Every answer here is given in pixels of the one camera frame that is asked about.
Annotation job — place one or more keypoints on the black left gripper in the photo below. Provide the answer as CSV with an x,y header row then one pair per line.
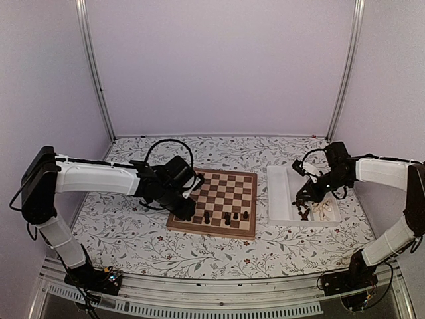
x,y
184,213

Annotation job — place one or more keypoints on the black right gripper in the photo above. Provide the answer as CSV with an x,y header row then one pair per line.
x,y
316,196

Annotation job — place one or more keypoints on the wooden chessboard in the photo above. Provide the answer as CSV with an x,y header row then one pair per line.
x,y
222,192

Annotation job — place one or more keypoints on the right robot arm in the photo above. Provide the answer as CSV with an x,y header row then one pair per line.
x,y
392,186

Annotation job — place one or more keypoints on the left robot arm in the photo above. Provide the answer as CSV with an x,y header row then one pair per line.
x,y
49,174

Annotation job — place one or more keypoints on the dark chess pieces pile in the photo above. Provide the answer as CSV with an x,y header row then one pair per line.
x,y
302,208

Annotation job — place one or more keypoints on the light chess pieces pile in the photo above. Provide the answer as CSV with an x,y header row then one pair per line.
x,y
323,211

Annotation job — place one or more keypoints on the floral patterned table mat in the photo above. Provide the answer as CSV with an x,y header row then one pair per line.
x,y
117,231

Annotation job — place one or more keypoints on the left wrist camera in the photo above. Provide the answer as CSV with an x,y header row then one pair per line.
x,y
192,185

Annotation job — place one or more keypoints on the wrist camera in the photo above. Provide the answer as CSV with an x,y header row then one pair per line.
x,y
304,168
192,185

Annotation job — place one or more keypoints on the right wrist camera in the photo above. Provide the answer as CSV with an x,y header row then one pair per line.
x,y
304,168

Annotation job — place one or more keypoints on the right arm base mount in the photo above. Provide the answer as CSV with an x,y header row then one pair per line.
x,y
358,276

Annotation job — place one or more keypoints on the front aluminium rail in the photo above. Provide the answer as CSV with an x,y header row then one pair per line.
x,y
284,297

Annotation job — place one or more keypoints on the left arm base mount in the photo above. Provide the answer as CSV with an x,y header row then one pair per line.
x,y
86,277

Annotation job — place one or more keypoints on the right aluminium frame post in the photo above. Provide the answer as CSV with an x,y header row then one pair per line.
x,y
355,35

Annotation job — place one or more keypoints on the aluminium frame post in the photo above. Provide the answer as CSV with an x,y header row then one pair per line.
x,y
355,35
83,21

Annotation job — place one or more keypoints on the left aluminium frame post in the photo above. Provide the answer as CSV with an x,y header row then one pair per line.
x,y
83,21

